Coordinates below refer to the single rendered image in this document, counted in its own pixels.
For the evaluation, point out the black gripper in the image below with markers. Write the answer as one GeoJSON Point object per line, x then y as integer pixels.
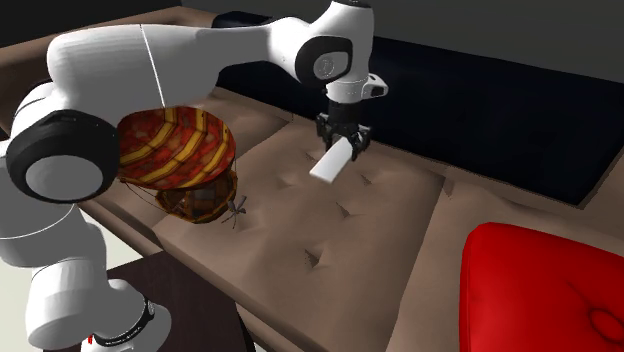
{"type": "Point", "coordinates": [344, 114]}

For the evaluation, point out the white bar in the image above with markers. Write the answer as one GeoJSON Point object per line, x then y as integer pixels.
{"type": "Point", "coordinates": [330, 163]}

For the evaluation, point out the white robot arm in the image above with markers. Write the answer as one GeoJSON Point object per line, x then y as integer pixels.
{"type": "Point", "coordinates": [102, 63]}

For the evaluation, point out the brown sofa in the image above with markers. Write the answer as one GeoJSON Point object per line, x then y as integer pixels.
{"type": "Point", "coordinates": [292, 244]}

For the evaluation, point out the red yellow airship toy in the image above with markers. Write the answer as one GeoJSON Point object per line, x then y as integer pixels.
{"type": "Point", "coordinates": [170, 146]}

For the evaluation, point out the red cushion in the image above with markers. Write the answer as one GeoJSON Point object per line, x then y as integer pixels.
{"type": "Point", "coordinates": [531, 292]}

